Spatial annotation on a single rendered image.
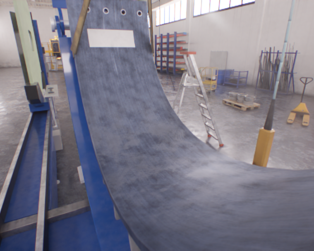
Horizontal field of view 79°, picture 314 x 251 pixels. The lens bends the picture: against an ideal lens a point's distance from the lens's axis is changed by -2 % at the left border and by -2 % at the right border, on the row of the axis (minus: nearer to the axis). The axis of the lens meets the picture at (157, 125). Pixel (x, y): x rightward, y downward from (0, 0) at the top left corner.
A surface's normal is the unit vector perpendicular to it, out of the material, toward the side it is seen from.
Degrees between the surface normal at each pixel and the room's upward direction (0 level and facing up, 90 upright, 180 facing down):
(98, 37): 75
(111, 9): 84
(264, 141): 90
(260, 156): 90
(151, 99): 35
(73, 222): 0
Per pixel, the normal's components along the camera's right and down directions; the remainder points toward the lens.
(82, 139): 0.30, -0.49
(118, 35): 0.42, 0.07
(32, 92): 0.45, 0.31
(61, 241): 0.00, -0.93
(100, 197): 0.11, -0.83
